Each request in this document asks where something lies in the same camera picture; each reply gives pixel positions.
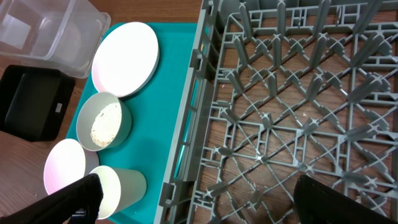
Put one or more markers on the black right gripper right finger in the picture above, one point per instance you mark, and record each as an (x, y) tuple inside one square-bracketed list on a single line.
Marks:
[(317, 203)]

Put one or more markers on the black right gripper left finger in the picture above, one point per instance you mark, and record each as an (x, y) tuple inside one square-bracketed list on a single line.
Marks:
[(78, 202)]

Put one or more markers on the white cup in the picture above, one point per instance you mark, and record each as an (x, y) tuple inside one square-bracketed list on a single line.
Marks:
[(121, 188)]

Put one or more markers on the pile of rice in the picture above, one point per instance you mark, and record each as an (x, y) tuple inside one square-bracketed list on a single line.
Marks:
[(106, 125)]

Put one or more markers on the grey bowl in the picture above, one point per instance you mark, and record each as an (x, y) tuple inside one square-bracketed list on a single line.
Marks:
[(88, 113)]

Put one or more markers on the grey dishwasher rack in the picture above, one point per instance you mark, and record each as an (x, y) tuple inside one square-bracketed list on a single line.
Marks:
[(277, 89)]

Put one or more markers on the small pink plate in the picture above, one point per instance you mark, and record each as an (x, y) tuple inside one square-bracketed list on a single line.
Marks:
[(66, 163)]

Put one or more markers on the black plastic bin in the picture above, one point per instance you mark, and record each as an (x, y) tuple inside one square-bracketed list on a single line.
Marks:
[(34, 101)]

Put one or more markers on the teal plastic tray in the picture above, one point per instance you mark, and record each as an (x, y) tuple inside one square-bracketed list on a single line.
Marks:
[(154, 111)]

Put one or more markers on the large pink plate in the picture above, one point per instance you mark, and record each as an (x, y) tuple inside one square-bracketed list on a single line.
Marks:
[(126, 59)]

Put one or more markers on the clear plastic bin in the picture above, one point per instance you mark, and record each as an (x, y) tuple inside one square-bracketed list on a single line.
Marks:
[(57, 34)]

